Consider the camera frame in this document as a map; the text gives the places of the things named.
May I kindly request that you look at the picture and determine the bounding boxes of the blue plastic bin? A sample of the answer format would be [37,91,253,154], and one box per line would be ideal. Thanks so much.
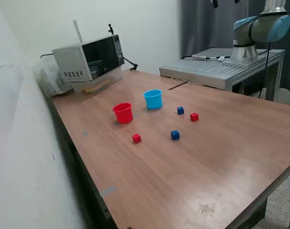
[143,89,163,110]

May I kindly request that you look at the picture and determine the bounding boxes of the red plastic bin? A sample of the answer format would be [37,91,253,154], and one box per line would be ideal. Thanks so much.
[112,102,133,125]

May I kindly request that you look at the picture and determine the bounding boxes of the dark grey curtain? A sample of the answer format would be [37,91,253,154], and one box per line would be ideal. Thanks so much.
[181,0,290,89]

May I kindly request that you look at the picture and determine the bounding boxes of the aluminium robot mounting stand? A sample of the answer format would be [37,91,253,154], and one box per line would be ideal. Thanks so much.
[159,47,286,102]

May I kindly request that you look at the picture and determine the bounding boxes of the thin metal strip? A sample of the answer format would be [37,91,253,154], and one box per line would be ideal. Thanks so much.
[168,81,188,91]

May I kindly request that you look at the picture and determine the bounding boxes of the clear plastic box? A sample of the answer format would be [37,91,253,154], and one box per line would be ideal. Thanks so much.
[69,68,123,95]

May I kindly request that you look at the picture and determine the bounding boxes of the white thin rod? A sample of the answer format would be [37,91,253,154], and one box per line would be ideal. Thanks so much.
[73,20,84,43]

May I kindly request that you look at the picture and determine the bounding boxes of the wooden sticks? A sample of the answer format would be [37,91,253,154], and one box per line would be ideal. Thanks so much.
[80,80,111,94]

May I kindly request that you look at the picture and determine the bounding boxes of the silver microwave oven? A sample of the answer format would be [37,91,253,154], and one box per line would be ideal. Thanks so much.
[52,34,125,83]

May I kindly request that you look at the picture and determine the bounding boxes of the clear plastic bag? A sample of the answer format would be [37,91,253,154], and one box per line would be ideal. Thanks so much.
[33,61,74,97]

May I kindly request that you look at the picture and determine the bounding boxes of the long blue tape strip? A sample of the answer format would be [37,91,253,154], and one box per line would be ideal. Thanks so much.
[99,185,117,198]

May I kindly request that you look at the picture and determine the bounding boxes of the silver connector with cable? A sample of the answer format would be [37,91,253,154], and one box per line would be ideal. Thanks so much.
[182,54,231,61]

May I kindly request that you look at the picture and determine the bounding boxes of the black hanging cable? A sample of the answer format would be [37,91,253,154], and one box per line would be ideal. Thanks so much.
[258,41,272,99]

